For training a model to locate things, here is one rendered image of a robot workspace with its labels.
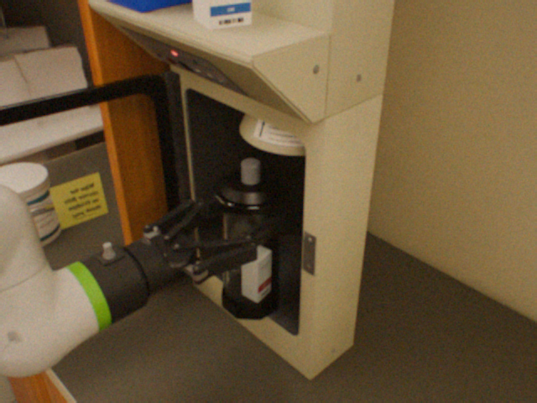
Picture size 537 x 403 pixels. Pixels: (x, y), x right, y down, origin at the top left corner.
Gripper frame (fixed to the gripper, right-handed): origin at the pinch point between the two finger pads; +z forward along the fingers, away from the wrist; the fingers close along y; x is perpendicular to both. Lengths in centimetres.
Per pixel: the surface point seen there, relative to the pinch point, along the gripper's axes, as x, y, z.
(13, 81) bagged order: 13, 113, 4
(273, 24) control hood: -30.6, -7.8, -1.6
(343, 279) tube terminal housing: 8.3, -14.0, 6.7
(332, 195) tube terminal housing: -8.9, -14.1, 2.8
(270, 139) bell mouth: -12.8, -2.5, 2.4
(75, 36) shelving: 14, 145, 38
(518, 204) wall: 7.4, -22.4, 43.7
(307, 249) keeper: -0.1, -12.4, 0.2
